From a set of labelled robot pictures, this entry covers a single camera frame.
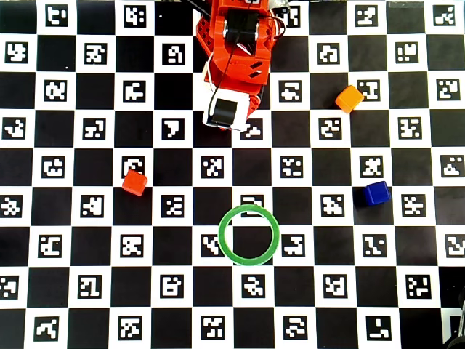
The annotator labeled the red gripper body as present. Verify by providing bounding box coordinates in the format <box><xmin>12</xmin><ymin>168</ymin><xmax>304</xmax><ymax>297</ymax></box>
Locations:
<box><xmin>248</xmin><ymin>92</ymin><xmax>264</xmax><ymax>119</ymax></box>

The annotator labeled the orange cube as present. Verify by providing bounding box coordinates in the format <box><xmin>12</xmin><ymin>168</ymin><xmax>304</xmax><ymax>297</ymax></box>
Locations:
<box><xmin>334</xmin><ymin>84</ymin><xmax>365</xmax><ymax>115</ymax></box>

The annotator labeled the red cube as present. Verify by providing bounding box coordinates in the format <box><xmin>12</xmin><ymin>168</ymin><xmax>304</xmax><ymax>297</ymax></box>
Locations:
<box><xmin>121</xmin><ymin>169</ymin><xmax>149</xmax><ymax>197</ymax></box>

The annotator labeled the blue cube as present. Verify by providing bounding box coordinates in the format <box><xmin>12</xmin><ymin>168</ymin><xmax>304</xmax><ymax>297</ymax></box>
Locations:
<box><xmin>363</xmin><ymin>180</ymin><xmax>392</xmax><ymax>206</ymax></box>

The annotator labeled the black white marker mat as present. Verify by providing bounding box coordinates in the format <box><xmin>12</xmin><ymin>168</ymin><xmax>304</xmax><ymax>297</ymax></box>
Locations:
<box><xmin>0</xmin><ymin>0</ymin><xmax>465</xmax><ymax>349</ymax></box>

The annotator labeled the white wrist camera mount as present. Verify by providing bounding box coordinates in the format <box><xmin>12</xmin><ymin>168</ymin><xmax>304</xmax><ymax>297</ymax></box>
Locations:
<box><xmin>202</xmin><ymin>89</ymin><xmax>252</xmax><ymax>132</ymax></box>

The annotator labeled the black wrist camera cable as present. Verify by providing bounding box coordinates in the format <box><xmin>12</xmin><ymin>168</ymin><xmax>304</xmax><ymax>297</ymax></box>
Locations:
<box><xmin>209</xmin><ymin>0</ymin><xmax>255</xmax><ymax>101</ymax></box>

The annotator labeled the green flat ring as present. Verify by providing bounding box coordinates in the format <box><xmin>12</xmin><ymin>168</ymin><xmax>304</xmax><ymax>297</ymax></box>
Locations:
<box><xmin>217</xmin><ymin>204</ymin><xmax>281</xmax><ymax>266</ymax></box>

